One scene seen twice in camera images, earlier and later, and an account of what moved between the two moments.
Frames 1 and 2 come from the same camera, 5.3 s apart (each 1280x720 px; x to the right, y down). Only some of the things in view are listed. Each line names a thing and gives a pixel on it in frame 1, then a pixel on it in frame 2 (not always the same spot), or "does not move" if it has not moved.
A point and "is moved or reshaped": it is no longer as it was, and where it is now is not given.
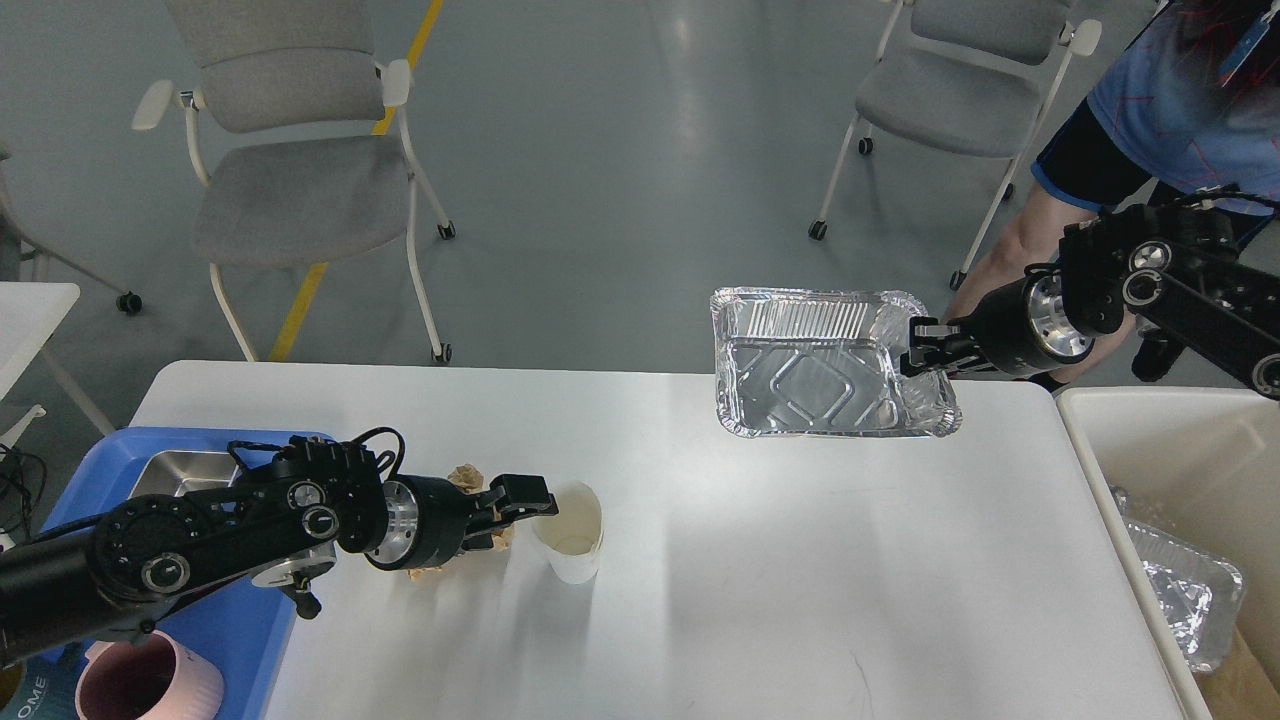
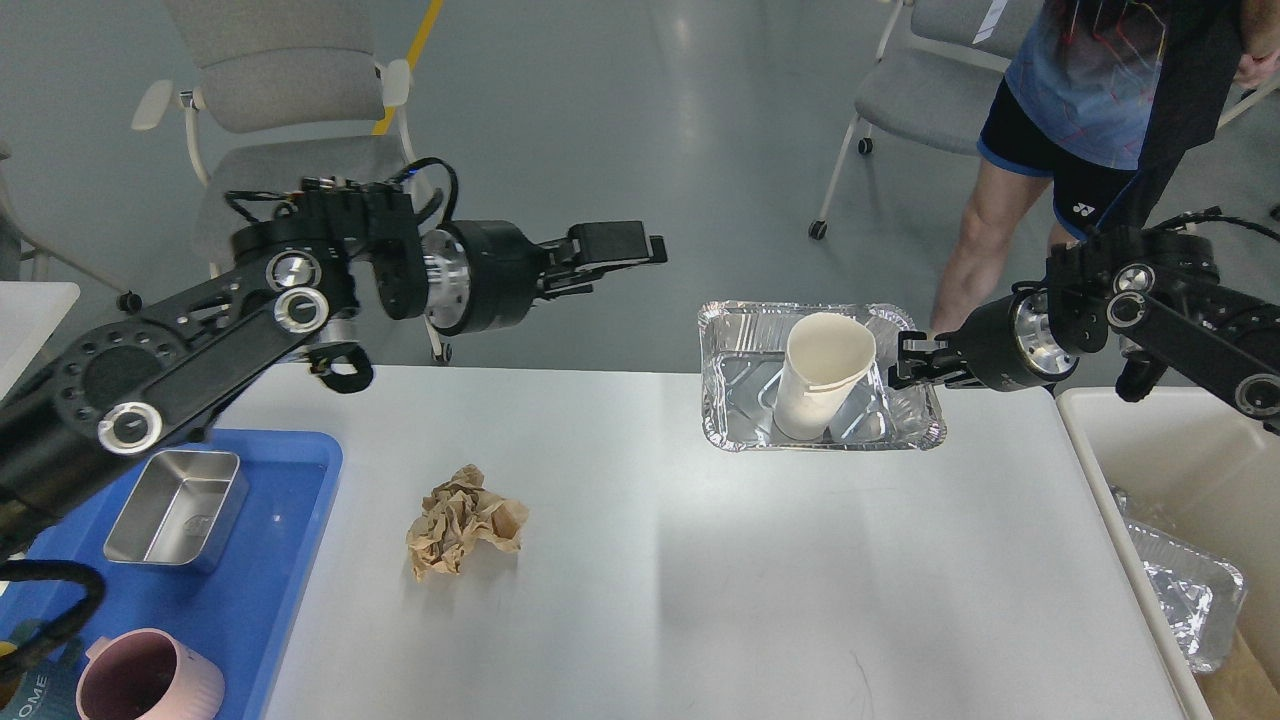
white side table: (30, 312) does not move
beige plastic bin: (1202, 464) does not move
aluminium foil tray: (823, 362) is moved or reshaped
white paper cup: (574, 536) -> (827, 354)
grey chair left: (297, 138) does not move
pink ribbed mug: (157, 679) does not move
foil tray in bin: (1199, 592) does not move
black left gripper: (427, 518) -> (480, 275)
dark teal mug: (47, 688) does not move
